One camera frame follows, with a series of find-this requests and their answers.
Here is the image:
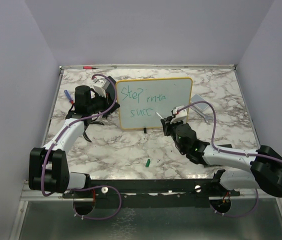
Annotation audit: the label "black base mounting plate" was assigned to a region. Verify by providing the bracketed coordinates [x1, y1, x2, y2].
[60, 177, 242, 210]

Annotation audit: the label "blue handled cutters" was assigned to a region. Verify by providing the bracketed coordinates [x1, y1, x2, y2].
[102, 113, 109, 119]

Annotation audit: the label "aluminium table frame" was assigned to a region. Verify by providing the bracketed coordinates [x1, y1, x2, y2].
[10, 65, 282, 240]

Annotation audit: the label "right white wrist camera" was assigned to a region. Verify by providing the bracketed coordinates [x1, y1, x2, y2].
[170, 105, 188, 124]

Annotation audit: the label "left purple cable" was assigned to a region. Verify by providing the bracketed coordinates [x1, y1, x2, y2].
[41, 73, 118, 197]

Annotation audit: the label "purple cable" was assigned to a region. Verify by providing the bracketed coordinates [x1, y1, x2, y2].
[41, 73, 118, 197]
[178, 101, 282, 185]

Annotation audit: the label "black multitool pliers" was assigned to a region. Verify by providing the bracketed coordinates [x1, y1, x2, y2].
[81, 119, 106, 143]

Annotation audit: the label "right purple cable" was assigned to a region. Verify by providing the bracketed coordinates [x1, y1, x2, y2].
[178, 101, 282, 185]

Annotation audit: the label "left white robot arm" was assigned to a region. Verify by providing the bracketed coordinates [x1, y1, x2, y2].
[28, 73, 120, 198]

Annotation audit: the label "white whiteboard eraser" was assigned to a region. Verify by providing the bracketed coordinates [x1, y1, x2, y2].
[190, 94, 209, 112]

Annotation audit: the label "black box front right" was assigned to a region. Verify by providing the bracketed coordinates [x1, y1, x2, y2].
[217, 144, 233, 149]

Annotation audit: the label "green marker cap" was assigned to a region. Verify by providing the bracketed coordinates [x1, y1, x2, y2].
[145, 158, 151, 168]

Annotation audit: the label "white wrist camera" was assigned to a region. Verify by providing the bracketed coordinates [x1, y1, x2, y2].
[170, 105, 188, 124]
[93, 78, 110, 98]

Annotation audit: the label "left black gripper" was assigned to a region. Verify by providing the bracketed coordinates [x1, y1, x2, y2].
[87, 89, 120, 115]

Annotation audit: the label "blue red screwdriver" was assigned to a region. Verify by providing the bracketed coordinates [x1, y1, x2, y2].
[63, 89, 74, 105]

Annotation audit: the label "silver wrench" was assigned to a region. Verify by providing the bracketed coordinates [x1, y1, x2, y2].
[192, 107, 214, 125]

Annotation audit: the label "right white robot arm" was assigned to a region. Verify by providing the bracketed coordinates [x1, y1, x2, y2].
[160, 116, 282, 198]

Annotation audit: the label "yellow framed whiteboard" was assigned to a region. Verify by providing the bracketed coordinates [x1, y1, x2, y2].
[116, 77, 193, 130]

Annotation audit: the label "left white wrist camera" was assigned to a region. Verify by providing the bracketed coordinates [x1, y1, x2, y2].
[93, 78, 110, 98]

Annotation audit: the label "red marker on rail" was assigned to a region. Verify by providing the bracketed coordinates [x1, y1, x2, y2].
[82, 65, 98, 70]

